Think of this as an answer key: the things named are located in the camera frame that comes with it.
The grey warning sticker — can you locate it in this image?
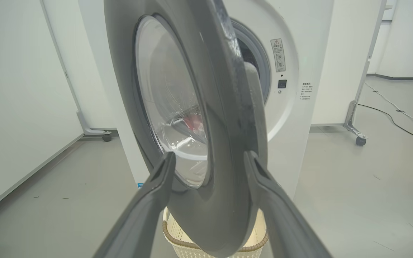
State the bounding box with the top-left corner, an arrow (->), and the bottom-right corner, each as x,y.
270,39 -> 286,72

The metal caster leg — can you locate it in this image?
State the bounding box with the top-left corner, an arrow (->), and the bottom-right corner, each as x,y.
343,0 -> 393,146
76,111 -> 113,142

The white partition panel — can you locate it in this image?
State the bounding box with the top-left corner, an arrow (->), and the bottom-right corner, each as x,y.
312,0 -> 386,126
42,0 -> 117,129
0,0 -> 85,217

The white floor cable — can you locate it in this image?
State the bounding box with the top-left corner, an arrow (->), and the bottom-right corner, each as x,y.
364,82 -> 413,140

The white front-load washing machine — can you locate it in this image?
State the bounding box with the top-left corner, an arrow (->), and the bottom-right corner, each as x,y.
77,0 -> 335,201

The black floor cable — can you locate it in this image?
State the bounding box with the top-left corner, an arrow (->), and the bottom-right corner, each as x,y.
357,104 -> 413,145

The dark round glass washer door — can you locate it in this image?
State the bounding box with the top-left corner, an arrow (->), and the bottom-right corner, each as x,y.
103,0 -> 269,258

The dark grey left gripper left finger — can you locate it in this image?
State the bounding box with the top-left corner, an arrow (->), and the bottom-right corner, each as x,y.
94,152 -> 176,258

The black text notice sticker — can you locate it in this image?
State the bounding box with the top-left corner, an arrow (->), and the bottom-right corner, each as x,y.
300,82 -> 313,101

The red and white garment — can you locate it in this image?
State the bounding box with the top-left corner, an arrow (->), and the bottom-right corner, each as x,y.
183,111 -> 205,134

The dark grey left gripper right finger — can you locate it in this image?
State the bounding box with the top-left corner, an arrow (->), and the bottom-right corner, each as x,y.
244,150 -> 332,258

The cream perforated laundry basket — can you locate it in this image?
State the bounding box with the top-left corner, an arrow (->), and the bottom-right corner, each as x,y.
162,207 -> 269,258

